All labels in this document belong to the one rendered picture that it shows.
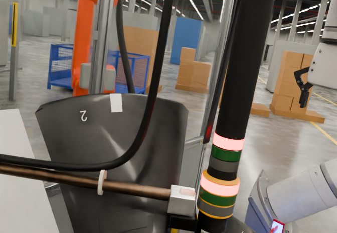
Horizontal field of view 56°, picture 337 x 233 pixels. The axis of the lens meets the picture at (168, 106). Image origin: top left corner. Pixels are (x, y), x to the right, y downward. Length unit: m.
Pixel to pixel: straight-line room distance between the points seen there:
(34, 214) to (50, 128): 0.20
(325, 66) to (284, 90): 7.67
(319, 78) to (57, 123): 0.59
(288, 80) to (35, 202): 8.04
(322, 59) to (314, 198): 0.40
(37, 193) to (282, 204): 0.68
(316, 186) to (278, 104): 7.55
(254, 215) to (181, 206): 0.62
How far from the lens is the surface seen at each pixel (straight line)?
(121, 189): 0.39
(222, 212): 0.38
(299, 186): 1.02
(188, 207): 0.38
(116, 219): 0.43
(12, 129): 0.66
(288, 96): 8.53
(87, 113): 0.48
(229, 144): 0.35
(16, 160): 0.41
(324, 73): 0.82
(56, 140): 0.47
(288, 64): 8.43
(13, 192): 0.62
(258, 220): 0.99
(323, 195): 1.01
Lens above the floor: 1.55
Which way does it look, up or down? 13 degrees down
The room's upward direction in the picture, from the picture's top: 9 degrees clockwise
